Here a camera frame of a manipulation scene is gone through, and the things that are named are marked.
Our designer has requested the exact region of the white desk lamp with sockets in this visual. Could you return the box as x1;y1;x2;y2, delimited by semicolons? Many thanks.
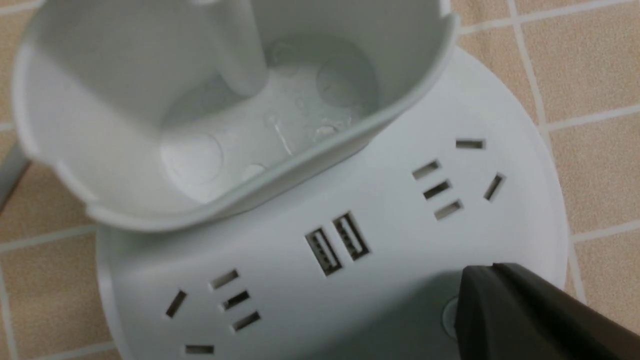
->
12;0;569;360

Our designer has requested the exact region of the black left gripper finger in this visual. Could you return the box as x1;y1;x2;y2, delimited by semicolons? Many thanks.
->
454;263;640;360

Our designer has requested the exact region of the grey lamp power cable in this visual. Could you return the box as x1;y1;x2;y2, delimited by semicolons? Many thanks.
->
0;142;32;211

